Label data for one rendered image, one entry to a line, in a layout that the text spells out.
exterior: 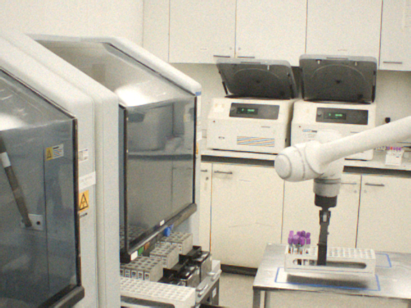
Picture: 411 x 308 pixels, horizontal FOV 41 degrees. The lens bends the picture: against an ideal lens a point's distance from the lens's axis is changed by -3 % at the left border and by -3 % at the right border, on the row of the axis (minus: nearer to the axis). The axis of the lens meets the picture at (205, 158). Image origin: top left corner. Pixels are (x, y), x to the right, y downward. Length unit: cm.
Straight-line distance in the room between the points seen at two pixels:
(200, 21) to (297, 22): 72
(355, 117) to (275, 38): 83
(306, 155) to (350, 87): 254
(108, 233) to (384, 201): 259
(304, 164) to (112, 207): 56
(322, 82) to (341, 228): 105
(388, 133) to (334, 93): 262
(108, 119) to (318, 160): 61
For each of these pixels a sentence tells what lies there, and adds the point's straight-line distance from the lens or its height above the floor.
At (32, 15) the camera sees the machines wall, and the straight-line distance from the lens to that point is 315.
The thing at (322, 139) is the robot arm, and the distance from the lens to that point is 180.
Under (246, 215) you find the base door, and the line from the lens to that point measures 399.
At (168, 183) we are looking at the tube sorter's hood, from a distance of 188.
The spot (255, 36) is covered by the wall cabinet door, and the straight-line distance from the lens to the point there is 414.
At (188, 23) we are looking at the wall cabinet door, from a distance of 428.
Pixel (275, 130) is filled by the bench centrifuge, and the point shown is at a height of 107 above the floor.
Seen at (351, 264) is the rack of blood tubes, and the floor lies 86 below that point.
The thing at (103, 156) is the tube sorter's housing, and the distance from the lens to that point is 147.
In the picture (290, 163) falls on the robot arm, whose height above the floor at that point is 124.
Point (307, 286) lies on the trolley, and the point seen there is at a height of 82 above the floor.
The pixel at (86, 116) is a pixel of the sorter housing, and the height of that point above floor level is 140.
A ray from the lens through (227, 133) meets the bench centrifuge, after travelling 392.
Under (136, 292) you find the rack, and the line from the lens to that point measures 170.
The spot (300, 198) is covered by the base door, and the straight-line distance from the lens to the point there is 388.
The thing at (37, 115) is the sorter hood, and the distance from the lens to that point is 123.
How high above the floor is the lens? 154
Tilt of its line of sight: 10 degrees down
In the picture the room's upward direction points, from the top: 1 degrees clockwise
